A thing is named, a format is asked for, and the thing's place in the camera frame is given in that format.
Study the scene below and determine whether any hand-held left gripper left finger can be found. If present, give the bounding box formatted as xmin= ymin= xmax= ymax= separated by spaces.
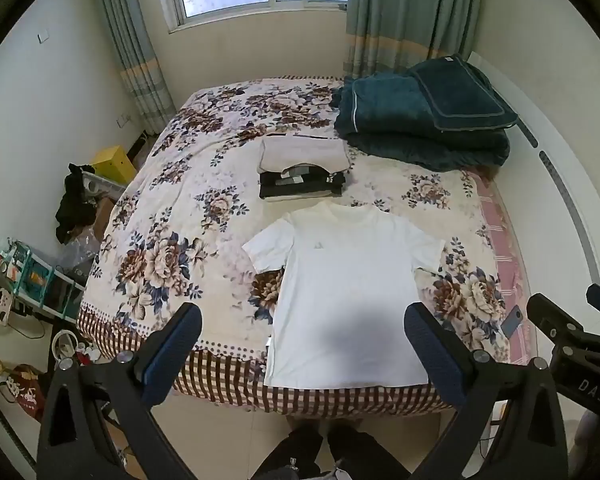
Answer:
xmin=36 ymin=302 xmax=203 ymax=480

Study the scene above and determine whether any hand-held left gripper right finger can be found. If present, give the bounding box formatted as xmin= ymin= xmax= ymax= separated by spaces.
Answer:
xmin=404 ymin=301 xmax=570 ymax=480

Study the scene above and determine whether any white t-shirt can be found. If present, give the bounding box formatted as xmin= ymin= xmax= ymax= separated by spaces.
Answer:
xmin=241 ymin=203 xmax=447 ymax=390

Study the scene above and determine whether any person's right forearm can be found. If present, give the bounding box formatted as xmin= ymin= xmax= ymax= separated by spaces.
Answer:
xmin=570 ymin=410 xmax=600 ymax=480

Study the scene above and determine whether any stack of folded clothes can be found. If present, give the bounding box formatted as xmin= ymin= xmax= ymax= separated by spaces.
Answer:
xmin=258 ymin=135 xmax=352 ymax=177

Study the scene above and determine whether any blue-grey smartphone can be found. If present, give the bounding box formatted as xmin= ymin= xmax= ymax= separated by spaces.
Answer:
xmin=500 ymin=304 xmax=522 ymax=339

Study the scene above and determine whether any pink striped bed sheet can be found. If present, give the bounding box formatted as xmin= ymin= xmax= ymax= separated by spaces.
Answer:
xmin=467 ymin=169 xmax=537 ymax=367

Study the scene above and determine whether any person's right leg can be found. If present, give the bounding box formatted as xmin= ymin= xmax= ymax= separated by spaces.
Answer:
xmin=327 ymin=425 xmax=412 ymax=480

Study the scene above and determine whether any person's leg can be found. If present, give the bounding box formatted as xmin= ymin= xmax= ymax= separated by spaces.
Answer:
xmin=250 ymin=425 xmax=327 ymax=480
xmin=327 ymin=425 xmax=412 ymax=480

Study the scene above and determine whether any clear plastic bag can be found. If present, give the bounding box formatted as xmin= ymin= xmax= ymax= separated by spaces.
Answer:
xmin=57 ymin=232 xmax=102 ymax=286

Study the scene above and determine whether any floral fleece blanket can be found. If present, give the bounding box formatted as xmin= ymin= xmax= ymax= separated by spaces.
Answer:
xmin=76 ymin=76 xmax=533 ymax=418

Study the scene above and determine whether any red patterned bag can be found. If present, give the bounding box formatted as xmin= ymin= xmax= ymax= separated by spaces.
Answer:
xmin=0 ymin=364 xmax=49 ymax=422

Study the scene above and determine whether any person's left leg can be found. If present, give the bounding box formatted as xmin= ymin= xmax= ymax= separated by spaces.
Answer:
xmin=250 ymin=425 xmax=327 ymax=480

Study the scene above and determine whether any teal shelf cart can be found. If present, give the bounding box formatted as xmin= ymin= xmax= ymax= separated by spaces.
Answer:
xmin=0 ymin=240 xmax=86 ymax=322

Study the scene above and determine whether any black hanging cloth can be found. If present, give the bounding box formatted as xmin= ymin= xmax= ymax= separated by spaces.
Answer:
xmin=55 ymin=162 xmax=102 ymax=244

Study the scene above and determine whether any white headboard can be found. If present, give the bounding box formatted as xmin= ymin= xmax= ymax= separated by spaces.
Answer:
xmin=467 ymin=51 xmax=600 ymax=306

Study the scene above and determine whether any yellow box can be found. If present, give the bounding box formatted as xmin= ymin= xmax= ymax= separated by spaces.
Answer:
xmin=91 ymin=145 xmax=136 ymax=186

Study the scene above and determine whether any black folded garment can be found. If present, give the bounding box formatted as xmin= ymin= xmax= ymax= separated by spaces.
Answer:
xmin=259 ymin=162 xmax=349 ymax=204

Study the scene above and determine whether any teal folded duvet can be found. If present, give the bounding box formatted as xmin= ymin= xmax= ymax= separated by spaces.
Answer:
xmin=330 ymin=71 xmax=511 ymax=173

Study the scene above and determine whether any teal pillow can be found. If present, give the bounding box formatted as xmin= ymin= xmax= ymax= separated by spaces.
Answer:
xmin=410 ymin=54 xmax=520 ymax=133

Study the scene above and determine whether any teal striped curtain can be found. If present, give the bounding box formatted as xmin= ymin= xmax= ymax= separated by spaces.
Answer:
xmin=94 ymin=0 xmax=177 ymax=136
xmin=341 ymin=0 xmax=493 ymax=81

